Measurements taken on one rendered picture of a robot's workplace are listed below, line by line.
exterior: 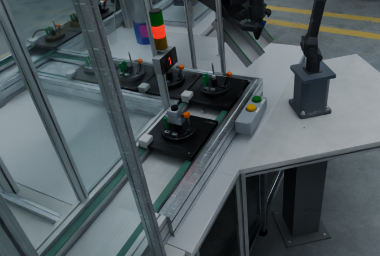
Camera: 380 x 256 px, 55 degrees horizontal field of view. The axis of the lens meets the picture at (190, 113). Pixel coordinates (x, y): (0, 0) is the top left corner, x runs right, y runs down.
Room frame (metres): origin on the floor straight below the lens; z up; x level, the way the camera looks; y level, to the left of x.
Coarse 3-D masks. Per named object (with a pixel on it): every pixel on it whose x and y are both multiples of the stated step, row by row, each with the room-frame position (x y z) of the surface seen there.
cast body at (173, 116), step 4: (172, 108) 1.17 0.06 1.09; (176, 108) 1.17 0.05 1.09; (180, 108) 1.18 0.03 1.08; (168, 112) 1.17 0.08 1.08; (172, 112) 1.16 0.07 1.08; (176, 112) 1.15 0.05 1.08; (180, 112) 1.17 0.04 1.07; (168, 116) 1.17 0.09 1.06; (172, 116) 1.16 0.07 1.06; (176, 116) 1.15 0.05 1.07; (168, 120) 1.17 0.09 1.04; (172, 120) 1.16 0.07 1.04; (176, 120) 1.15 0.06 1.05; (180, 120) 1.14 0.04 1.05; (184, 120) 1.17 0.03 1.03; (176, 124) 1.15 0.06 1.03; (180, 124) 1.14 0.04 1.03
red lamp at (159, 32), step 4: (152, 28) 1.35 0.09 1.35; (156, 28) 1.34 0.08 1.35; (160, 28) 1.34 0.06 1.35; (164, 28) 1.36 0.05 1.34; (156, 32) 1.34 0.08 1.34; (160, 32) 1.34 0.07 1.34; (164, 32) 1.35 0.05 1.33; (156, 36) 1.34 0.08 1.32; (160, 36) 1.34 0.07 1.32; (164, 36) 1.35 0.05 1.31
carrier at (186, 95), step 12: (204, 84) 1.46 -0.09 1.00; (216, 84) 1.45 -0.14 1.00; (228, 84) 1.45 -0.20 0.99; (240, 84) 1.46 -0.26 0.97; (180, 96) 1.42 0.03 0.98; (192, 96) 1.43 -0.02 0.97; (204, 96) 1.41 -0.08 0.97; (216, 96) 1.39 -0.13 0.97; (228, 96) 1.38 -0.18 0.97; (216, 108) 1.33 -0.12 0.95; (228, 108) 1.29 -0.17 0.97
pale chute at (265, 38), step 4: (264, 28) 1.82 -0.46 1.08; (252, 32) 1.82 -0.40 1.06; (264, 32) 1.82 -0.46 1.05; (268, 32) 1.81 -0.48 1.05; (252, 36) 1.79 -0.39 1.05; (260, 36) 1.82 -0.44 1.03; (264, 36) 1.82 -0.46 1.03; (268, 36) 1.80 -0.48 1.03; (256, 40) 1.78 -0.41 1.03; (260, 40) 1.79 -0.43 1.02; (264, 40) 1.81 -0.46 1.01; (268, 40) 1.80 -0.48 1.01; (272, 40) 1.79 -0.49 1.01; (260, 44) 1.77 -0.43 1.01; (264, 44) 1.78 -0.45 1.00; (268, 44) 1.79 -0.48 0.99
